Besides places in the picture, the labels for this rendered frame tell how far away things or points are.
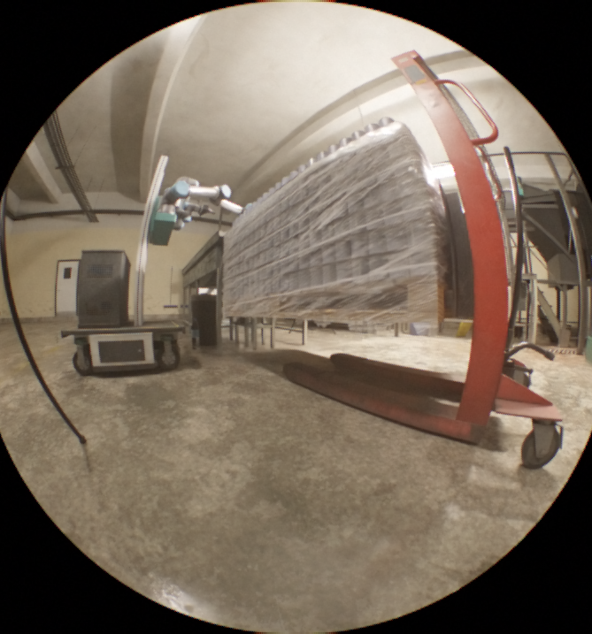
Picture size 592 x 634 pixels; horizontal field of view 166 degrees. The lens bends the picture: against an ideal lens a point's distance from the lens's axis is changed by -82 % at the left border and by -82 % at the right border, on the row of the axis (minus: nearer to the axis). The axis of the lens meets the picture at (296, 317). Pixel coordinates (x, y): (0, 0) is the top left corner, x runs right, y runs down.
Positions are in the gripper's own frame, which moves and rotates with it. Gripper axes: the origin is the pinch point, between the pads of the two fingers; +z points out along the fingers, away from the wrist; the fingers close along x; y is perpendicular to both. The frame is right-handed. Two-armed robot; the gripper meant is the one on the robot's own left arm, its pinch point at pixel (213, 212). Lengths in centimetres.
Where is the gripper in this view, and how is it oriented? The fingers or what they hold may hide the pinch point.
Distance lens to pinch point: 209.6
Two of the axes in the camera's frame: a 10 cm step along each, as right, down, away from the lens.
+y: 0.1, 10.0, 0.3
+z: 6.7, -0.3, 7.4
